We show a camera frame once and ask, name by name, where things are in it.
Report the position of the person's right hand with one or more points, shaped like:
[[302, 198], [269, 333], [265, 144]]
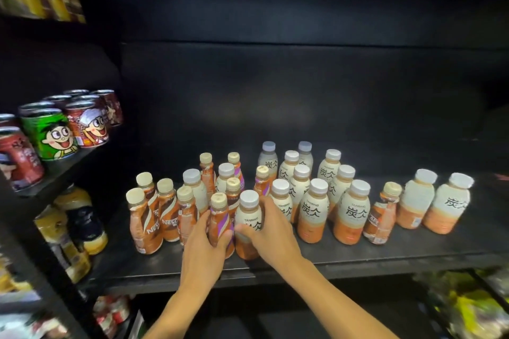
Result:
[[274, 243]]

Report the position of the person's left hand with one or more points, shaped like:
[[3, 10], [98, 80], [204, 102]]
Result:
[[201, 255]]

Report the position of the black shelf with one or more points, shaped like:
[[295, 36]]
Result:
[[358, 72]]

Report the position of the person's left forearm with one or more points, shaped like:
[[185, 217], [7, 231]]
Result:
[[175, 315]]

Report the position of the person's right forearm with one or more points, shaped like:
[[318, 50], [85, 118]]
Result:
[[338, 311]]

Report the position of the row of white green cartons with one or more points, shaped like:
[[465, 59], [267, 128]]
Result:
[[137, 325]]

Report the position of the row of red white small bottles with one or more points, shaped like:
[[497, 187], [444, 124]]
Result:
[[109, 311]]

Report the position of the row of yellow dark label bottles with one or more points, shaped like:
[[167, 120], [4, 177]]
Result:
[[79, 223]]

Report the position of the black metal drinks rack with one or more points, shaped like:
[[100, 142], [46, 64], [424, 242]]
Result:
[[59, 174]]

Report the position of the group of cartoon drink cans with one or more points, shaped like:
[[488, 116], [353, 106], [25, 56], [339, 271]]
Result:
[[51, 136]]

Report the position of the row of clear white capped bottles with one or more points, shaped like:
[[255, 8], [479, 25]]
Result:
[[24, 328]]

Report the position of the row of yellow green snack packs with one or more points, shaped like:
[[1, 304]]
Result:
[[469, 307]]

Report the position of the black metal snack rack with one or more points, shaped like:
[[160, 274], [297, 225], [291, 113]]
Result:
[[491, 291]]

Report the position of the row of red packets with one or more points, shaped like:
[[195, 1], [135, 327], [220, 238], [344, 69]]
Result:
[[502, 176]]

